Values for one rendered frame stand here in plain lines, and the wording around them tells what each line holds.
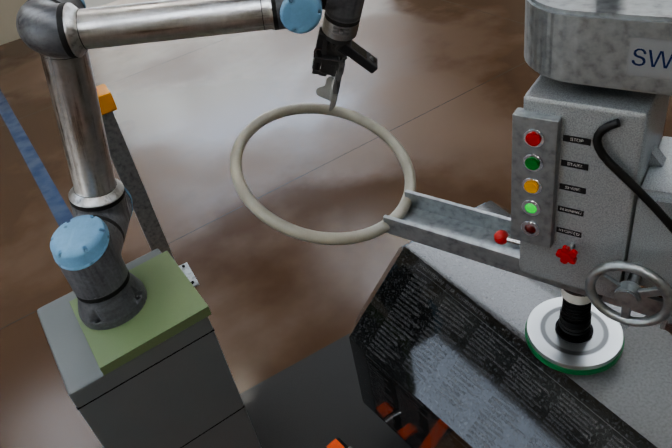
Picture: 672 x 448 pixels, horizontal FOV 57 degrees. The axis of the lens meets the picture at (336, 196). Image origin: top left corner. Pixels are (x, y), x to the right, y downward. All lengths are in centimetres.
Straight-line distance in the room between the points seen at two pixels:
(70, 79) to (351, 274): 179
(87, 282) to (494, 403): 108
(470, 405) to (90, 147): 118
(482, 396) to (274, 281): 163
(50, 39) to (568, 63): 102
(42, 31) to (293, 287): 191
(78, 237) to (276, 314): 139
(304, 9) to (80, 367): 110
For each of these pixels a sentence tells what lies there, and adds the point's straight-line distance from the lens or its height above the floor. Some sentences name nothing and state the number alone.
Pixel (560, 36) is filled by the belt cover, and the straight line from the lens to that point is 106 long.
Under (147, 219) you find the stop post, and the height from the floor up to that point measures 44.
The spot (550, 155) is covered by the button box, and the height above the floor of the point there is 145.
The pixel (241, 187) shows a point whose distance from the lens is 153.
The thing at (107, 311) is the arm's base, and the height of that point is 94.
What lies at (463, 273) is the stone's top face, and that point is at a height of 83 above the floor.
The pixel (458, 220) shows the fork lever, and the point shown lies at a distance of 157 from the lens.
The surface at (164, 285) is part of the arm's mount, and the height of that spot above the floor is 88.
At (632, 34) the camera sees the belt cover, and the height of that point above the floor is 167.
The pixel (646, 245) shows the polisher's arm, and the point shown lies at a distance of 124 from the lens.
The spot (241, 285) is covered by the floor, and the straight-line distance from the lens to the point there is 313.
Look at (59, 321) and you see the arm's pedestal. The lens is 201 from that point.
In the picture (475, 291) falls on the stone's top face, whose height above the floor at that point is 83.
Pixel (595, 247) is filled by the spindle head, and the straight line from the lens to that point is 126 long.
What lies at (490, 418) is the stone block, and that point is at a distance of 168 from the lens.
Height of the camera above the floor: 208
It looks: 36 degrees down
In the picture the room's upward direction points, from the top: 11 degrees counter-clockwise
